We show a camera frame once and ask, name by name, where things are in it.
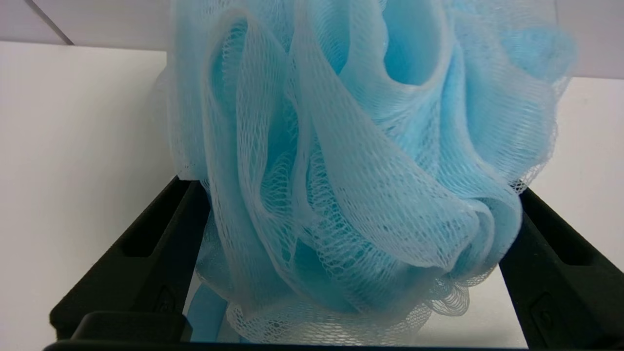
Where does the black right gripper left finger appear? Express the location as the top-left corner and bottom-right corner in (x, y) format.
(50, 176), (212, 343)

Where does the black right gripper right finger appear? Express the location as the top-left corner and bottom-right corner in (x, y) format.
(499, 188), (624, 350)

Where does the light blue mesh bath loofah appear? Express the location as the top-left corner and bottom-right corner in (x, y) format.
(166, 0), (578, 347)

